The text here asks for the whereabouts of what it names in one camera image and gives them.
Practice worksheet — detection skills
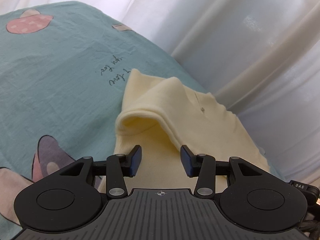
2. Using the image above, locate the cream knit sweater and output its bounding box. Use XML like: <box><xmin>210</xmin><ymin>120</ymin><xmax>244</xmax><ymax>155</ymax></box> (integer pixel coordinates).
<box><xmin>114</xmin><ymin>69</ymin><xmax>271</xmax><ymax>190</ymax></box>

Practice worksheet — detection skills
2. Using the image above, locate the teal mushroom print bedsheet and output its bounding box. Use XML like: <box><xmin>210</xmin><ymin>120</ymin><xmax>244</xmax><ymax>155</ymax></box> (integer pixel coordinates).
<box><xmin>1</xmin><ymin>2</ymin><xmax>207</xmax><ymax>239</ymax></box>

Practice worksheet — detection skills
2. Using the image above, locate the white sheer curtain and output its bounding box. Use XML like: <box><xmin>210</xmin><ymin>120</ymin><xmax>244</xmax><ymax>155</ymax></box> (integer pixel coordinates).
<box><xmin>1</xmin><ymin>0</ymin><xmax>319</xmax><ymax>184</ymax></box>

